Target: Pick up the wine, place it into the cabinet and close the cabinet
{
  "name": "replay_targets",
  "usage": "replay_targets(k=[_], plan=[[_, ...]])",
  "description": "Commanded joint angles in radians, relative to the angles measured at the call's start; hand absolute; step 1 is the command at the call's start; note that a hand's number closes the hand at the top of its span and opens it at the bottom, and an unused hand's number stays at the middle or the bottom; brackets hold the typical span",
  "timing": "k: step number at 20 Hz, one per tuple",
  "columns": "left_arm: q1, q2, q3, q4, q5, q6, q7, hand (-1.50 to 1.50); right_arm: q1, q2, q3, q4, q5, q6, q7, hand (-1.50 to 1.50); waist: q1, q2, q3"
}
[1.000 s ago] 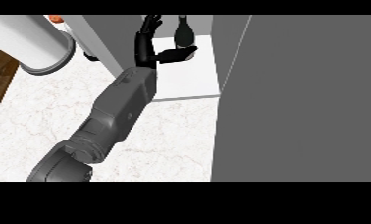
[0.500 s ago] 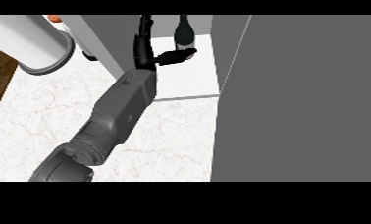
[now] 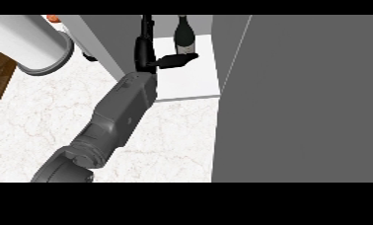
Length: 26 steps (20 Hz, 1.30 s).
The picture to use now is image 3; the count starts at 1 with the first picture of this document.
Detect white cylinder with grey rim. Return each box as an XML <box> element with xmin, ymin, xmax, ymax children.
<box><xmin>0</xmin><ymin>15</ymin><xmax>75</xmax><ymax>77</ymax></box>

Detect dark green wine bottle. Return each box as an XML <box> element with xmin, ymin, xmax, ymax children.
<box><xmin>174</xmin><ymin>15</ymin><xmax>198</xmax><ymax>55</ymax></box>

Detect large flat dark grey door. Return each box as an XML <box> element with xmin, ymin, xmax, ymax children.
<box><xmin>211</xmin><ymin>15</ymin><xmax>373</xmax><ymax>184</ymax></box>

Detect brown wooden board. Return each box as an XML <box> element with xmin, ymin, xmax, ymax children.
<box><xmin>0</xmin><ymin>52</ymin><xmax>19</xmax><ymax>101</ymax></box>

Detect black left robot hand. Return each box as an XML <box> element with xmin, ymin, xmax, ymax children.
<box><xmin>134</xmin><ymin>15</ymin><xmax>201</xmax><ymax>74</ymax></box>

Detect grey cabinet with white shelf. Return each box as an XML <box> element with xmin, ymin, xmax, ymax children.
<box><xmin>58</xmin><ymin>15</ymin><xmax>223</xmax><ymax>103</ymax></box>

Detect small black object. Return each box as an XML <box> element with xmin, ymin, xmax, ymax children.
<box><xmin>81</xmin><ymin>52</ymin><xmax>99</xmax><ymax>62</ymax></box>

